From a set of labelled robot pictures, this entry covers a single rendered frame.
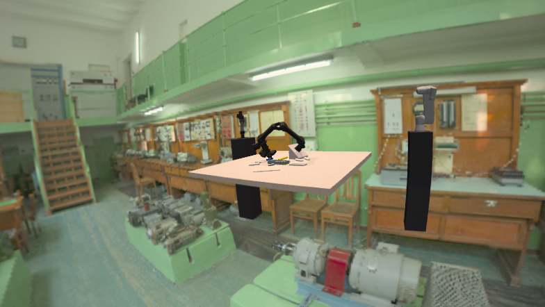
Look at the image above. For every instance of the keyboard with white letter keys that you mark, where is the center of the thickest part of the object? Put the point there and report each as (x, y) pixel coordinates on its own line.
(279, 162)

